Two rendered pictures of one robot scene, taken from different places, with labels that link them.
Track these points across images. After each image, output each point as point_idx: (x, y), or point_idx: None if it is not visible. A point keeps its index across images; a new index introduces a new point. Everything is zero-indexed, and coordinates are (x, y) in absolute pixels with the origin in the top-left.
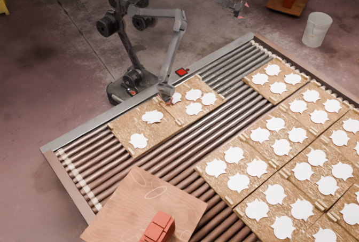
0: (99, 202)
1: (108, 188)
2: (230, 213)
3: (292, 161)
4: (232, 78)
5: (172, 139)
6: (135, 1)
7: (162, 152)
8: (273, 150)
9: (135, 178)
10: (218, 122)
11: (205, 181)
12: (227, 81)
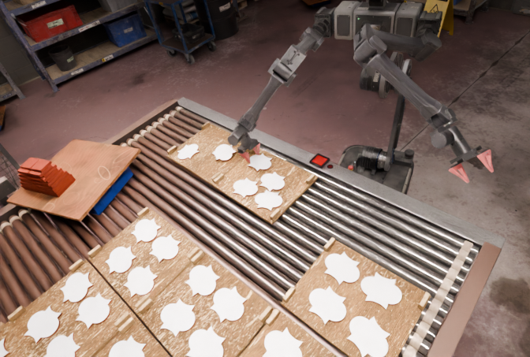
0: None
1: None
2: None
3: (150, 338)
4: (335, 228)
5: (195, 180)
6: (348, 35)
7: (184, 180)
8: (171, 303)
9: (124, 154)
10: (233, 224)
11: None
12: (324, 221)
